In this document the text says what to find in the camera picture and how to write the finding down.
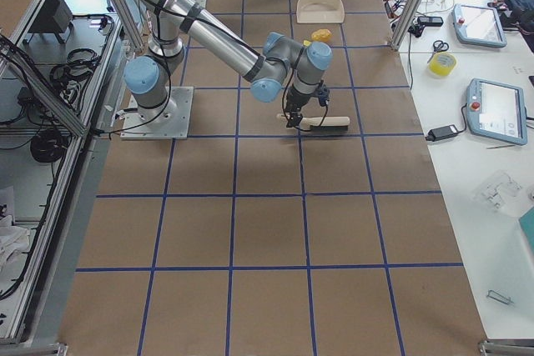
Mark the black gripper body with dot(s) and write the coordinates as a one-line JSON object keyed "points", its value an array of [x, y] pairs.
{"points": [[297, 102]]}

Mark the white hand brush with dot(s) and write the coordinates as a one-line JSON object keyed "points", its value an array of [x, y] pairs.
{"points": [[320, 124]]}

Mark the beige dustpan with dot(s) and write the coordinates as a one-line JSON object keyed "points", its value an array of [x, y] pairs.
{"points": [[320, 11]]}

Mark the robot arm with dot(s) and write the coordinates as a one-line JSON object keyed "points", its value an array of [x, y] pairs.
{"points": [[282, 58]]}

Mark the brown toy potato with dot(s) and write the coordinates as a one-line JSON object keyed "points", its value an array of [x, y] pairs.
{"points": [[321, 35]]}

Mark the black power adapter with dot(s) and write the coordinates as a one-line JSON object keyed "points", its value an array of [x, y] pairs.
{"points": [[442, 133]]}

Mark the yellow tape roll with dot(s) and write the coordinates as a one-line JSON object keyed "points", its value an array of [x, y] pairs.
{"points": [[442, 64]]}

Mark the far teach pendant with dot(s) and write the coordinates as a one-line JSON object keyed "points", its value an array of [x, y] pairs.
{"points": [[479, 26]]}

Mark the teach pendant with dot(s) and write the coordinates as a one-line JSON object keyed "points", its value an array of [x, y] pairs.
{"points": [[496, 110], [479, 26]]}

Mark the near teach pendant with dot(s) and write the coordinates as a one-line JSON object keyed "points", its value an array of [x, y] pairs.
{"points": [[496, 110]]}

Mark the clear plastic bag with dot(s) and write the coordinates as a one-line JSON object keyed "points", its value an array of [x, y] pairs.
{"points": [[500, 193]]}

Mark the teal box corner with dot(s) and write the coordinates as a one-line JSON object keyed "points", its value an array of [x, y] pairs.
{"points": [[526, 222]]}

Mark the black monitor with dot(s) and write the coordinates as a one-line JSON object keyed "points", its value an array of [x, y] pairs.
{"points": [[54, 17]]}

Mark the metal clip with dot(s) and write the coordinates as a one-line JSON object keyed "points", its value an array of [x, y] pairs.
{"points": [[499, 297]]}

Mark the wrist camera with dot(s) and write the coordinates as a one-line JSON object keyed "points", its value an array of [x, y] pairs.
{"points": [[323, 95]]}

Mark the aluminium frame post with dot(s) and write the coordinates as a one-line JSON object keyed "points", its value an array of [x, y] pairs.
{"points": [[411, 1]]}

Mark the black handled scissors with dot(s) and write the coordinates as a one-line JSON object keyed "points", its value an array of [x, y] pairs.
{"points": [[438, 46]]}

